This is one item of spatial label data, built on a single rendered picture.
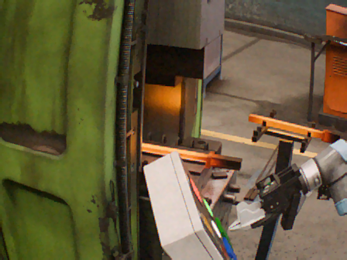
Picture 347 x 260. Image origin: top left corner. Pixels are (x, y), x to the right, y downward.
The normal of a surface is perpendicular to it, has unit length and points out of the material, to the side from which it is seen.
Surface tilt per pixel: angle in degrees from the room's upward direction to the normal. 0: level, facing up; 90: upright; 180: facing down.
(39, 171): 90
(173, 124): 90
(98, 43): 89
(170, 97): 90
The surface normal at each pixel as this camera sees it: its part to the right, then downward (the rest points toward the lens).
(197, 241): 0.13, 0.36
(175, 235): -0.45, -0.81
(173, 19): -0.30, 0.33
